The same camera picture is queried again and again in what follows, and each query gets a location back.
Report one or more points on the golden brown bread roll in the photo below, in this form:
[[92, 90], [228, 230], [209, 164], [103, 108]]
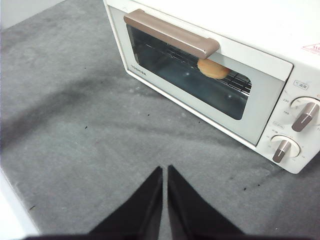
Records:
[[212, 70]]

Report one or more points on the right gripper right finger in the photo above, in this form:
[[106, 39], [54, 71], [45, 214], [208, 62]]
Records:
[[190, 212]]

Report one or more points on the beige oven timer knob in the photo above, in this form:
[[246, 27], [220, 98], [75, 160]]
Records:
[[283, 150]]

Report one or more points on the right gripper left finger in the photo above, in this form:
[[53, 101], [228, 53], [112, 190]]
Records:
[[140, 212]]

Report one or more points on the white Toshiba toaster oven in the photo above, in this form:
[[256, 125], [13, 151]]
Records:
[[250, 25]]

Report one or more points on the red warning sticker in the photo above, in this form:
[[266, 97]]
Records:
[[313, 48]]

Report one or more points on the beige oven temperature knob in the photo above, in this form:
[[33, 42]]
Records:
[[306, 116]]

